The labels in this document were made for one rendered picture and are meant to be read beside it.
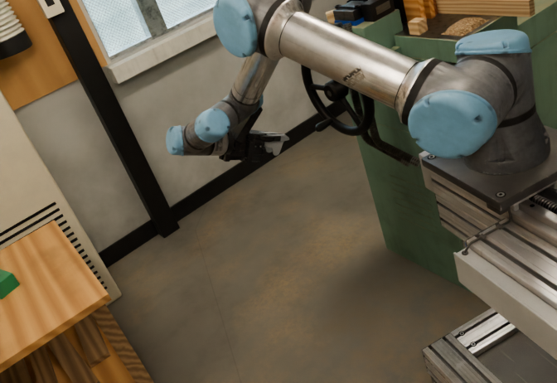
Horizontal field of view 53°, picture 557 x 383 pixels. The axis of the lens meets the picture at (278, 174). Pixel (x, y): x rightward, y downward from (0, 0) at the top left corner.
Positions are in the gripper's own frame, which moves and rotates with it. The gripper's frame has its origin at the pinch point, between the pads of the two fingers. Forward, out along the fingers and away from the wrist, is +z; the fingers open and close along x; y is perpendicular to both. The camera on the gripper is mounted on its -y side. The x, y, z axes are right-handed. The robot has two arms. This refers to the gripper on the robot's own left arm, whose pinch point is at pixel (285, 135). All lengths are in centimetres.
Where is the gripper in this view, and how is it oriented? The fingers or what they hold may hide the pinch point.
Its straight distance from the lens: 161.3
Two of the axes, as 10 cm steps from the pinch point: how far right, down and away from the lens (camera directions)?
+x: 5.5, 2.6, -8.0
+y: -1.3, 9.7, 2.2
